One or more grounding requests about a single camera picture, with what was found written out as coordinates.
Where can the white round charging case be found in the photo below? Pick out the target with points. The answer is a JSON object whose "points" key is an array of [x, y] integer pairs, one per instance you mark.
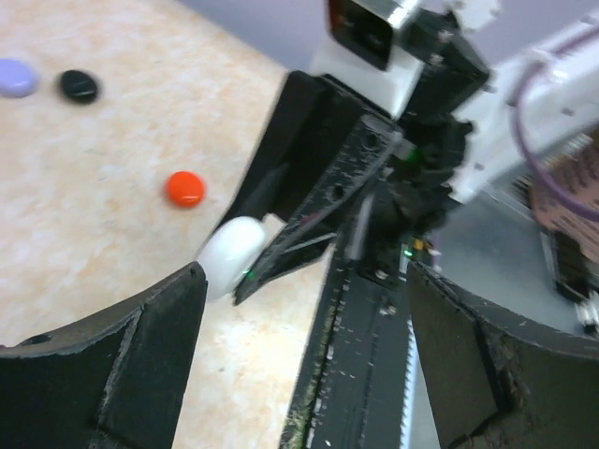
{"points": [[229, 253]]}

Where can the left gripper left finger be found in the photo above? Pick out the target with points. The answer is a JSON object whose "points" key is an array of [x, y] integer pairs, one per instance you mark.
{"points": [[114, 379]]}

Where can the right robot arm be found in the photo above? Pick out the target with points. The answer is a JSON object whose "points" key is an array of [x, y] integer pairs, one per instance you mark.
{"points": [[397, 119]]}

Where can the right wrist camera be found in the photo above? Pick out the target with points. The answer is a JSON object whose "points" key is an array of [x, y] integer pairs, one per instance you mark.
{"points": [[363, 51]]}

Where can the white slotted cable duct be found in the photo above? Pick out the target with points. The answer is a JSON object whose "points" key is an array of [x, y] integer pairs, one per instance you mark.
{"points": [[409, 390]]}

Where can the pink perforated basket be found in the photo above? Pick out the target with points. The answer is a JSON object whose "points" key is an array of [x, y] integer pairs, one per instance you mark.
{"points": [[575, 169]]}

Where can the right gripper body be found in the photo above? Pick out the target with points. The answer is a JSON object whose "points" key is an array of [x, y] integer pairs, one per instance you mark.
{"points": [[452, 71]]}

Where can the orange charging case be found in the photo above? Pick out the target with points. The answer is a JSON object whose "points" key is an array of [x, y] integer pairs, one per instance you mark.
{"points": [[185, 189]]}

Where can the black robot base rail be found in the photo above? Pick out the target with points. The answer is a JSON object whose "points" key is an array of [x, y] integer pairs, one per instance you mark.
{"points": [[350, 384]]}

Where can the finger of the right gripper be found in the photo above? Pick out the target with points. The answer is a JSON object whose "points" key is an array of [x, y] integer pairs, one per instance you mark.
{"points": [[363, 152], [307, 127]]}

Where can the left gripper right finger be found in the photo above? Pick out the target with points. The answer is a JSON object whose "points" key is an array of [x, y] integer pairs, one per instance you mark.
{"points": [[496, 379]]}

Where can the purple round charging case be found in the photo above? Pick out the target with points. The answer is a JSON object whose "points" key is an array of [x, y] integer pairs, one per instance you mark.
{"points": [[17, 79]]}

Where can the black round charging case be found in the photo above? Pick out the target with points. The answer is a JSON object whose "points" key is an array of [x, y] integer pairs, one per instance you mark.
{"points": [[78, 86]]}

